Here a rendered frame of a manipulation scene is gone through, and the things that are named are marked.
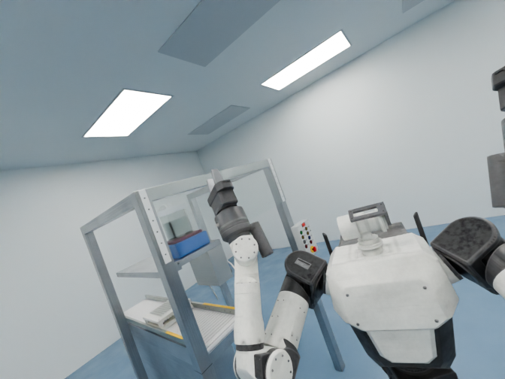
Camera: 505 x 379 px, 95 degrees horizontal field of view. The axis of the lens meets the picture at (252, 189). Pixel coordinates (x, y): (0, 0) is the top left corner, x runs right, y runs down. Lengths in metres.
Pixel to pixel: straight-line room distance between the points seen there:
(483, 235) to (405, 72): 3.85
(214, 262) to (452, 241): 1.02
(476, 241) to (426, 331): 0.23
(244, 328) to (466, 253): 0.51
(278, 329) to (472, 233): 0.50
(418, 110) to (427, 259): 3.79
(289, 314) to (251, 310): 0.12
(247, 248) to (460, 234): 0.49
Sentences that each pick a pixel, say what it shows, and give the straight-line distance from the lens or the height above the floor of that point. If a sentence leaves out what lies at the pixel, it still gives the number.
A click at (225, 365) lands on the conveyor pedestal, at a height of 0.64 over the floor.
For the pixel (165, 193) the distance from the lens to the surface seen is 1.16.
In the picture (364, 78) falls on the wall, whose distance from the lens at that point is 4.47.
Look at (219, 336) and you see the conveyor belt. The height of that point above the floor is 0.88.
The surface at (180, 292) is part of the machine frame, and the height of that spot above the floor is 1.21.
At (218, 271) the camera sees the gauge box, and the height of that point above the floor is 1.17.
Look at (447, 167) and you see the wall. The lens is 4.42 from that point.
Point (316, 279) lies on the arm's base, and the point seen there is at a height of 1.23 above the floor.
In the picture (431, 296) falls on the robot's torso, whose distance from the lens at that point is 0.67.
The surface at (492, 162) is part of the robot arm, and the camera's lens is 0.61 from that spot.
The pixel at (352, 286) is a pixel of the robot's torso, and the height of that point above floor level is 1.23.
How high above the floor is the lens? 1.55
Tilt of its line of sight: 1 degrees down
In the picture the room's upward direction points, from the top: 20 degrees counter-clockwise
